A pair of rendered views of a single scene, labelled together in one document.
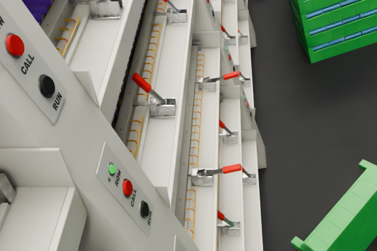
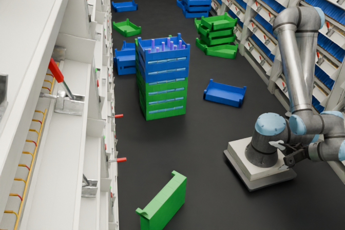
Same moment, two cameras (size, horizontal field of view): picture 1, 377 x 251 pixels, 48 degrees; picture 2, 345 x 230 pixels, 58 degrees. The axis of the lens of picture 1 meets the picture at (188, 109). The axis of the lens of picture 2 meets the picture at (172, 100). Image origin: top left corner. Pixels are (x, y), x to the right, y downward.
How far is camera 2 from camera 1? 46 cm
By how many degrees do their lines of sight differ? 27
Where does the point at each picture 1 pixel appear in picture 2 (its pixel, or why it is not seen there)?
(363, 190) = (173, 185)
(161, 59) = not seen: hidden behind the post
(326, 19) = (158, 97)
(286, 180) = (129, 183)
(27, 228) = (87, 148)
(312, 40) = (149, 107)
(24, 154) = (91, 120)
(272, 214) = (120, 202)
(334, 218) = (158, 198)
